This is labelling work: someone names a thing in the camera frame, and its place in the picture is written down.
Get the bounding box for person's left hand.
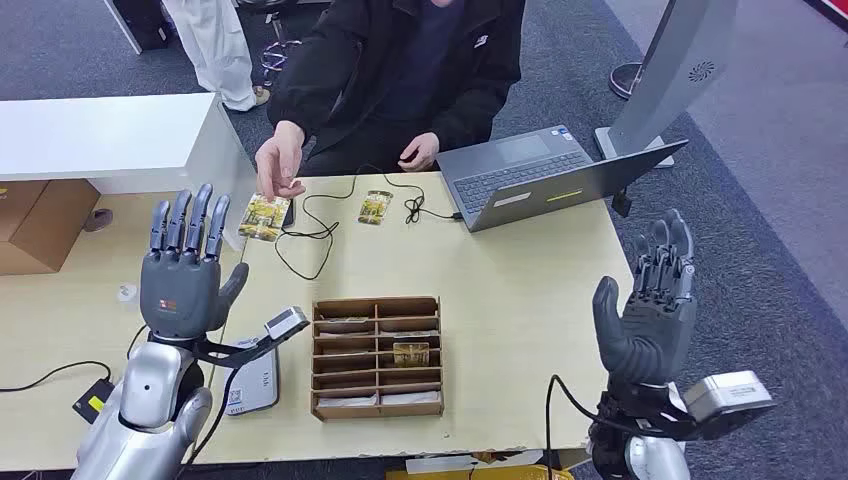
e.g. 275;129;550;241
398;132;441;174

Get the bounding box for person's right hand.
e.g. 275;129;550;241
254;120;308;202

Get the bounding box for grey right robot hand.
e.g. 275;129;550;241
591;208;698;389

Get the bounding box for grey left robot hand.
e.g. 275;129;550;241
139;183;251;342

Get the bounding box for yellow scenic ID card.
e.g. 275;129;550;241
237;193;291;243

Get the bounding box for seated person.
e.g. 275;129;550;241
266;0;528;177

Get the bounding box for grey card reader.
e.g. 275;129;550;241
221;336;281;417

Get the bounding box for standing person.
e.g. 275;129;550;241
162;0;272;114

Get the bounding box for white card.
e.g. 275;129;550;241
380;390;441;406
316;394;379;408

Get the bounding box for yellow scenic room key card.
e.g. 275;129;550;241
392;341;431;368

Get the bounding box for wooden card organizer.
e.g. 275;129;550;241
310;296;445;423

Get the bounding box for grey laptop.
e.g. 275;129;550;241
435;124;690;234

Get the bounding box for chrome base stool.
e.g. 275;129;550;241
238;0;303;89

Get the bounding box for black yellow-label power adapter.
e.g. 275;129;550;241
71;377;117;425

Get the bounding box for brown cardboard box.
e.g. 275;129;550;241
0;178;102;278

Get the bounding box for white counter partition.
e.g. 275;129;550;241
0;92;258;253

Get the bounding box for black cabinet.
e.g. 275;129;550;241
102;0;177;56

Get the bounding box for yellow box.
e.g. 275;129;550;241
386;463;574;480

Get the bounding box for round metal floor base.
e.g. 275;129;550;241
608;61;645;102

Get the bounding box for white paper strip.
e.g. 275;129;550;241
405;450;545;476

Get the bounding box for grey kiosk stand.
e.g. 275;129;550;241
594;0;740;170

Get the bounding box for red board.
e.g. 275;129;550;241
804;0;848;31

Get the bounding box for black mouse cable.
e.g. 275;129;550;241
273;173;465;282

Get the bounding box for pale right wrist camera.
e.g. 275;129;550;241
682;370;776;442

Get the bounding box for round desk cable grommet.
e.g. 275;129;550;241
82;208;115;233

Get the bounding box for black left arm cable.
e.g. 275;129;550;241
185;367;241;468

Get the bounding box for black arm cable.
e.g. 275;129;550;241
544;374;624;480
185;367;241;468

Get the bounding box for black adapter mains cable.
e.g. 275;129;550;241
0;360;114;395

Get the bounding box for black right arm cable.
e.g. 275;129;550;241
544;374;624;480

